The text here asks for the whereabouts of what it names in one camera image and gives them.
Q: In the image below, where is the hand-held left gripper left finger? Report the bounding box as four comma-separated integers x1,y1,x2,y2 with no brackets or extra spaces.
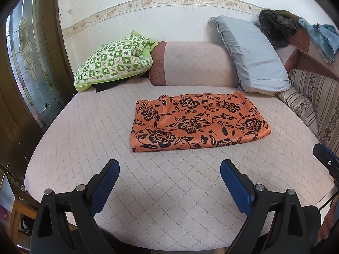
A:
30,159,121,254

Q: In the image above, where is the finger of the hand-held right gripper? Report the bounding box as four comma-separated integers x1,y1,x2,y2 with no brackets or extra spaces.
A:
313,143,339,184

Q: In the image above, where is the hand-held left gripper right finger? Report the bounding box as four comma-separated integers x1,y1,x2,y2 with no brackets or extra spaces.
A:
220,159,310,254

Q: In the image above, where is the orange floral shirt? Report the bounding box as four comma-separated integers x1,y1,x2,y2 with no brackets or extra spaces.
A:
130,91,272,153

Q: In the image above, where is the person's right hand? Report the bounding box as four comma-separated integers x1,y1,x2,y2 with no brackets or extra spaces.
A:
317,198,339,246

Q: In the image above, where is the small striped floral cushion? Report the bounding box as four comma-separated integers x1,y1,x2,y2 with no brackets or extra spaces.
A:
275,86,321,139

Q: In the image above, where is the large striped floral cushion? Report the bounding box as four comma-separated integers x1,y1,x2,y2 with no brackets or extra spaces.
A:
289,69,339,151

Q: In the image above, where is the bed with quilted sheet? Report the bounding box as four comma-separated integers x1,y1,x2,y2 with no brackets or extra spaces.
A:
24,85,337,250

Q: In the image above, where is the wooden stool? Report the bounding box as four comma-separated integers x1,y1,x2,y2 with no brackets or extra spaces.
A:
11,198,39,244

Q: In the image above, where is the dark cloth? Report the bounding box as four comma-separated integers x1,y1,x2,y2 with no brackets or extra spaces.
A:
94,78,128,93

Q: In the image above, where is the pink brown upholstered headboard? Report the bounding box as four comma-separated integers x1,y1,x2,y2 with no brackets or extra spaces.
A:
275,9,339,81

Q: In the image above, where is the blue denim cloth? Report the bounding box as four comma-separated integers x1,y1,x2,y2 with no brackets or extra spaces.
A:
298,18,339,64

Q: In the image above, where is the light blue pillow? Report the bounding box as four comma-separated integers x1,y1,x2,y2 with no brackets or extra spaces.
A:
210,15,292,94

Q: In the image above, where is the green patterned pillow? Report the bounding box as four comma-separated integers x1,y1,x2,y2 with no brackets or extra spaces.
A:
74,29,157,93

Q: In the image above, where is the pink bolster cushion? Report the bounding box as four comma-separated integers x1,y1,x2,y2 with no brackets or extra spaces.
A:
148,41,239,88

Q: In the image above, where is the dark furry cushion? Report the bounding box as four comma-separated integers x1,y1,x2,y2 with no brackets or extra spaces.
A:
258,9,299,49

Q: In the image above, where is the wooden stained glass door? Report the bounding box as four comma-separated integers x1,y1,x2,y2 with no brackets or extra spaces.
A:
0,0,78,170

